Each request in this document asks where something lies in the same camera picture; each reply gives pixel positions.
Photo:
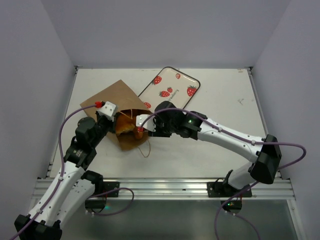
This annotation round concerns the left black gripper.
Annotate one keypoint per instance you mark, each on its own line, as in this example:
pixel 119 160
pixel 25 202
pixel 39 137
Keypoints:
pixel 112 124

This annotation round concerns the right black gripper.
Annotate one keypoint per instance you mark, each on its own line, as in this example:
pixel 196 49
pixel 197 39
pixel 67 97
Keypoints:
pixel 154 133

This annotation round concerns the round fake bread bun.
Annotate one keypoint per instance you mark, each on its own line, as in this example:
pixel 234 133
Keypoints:
pixel 124 124

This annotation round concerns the fake baguette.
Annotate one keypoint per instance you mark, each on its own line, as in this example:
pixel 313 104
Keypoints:
pixel 138 135

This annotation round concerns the brown paper bag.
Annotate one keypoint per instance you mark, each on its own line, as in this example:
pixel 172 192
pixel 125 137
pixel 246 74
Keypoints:
pixel 128 103

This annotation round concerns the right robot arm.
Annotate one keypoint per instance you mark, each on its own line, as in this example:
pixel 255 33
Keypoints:
pixel 262 153

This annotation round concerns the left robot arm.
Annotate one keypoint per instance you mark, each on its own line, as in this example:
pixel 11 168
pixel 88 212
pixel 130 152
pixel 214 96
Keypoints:
pixel 73 184

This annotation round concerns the strawberry print tray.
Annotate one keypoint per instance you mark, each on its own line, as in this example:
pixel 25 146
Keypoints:
pixel 170 85

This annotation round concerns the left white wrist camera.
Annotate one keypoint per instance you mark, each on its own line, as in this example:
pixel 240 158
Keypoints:
pixel 108 108

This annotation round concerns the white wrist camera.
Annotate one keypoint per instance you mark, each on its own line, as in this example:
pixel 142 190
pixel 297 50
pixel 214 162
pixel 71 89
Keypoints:
pixel 145 122
pixel 108 108

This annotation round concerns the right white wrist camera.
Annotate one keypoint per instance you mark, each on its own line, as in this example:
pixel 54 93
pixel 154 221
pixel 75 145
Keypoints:
pixel 145 122

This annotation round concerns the aluminium rail frame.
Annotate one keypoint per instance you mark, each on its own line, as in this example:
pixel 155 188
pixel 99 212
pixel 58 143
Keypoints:
pixel 196 189

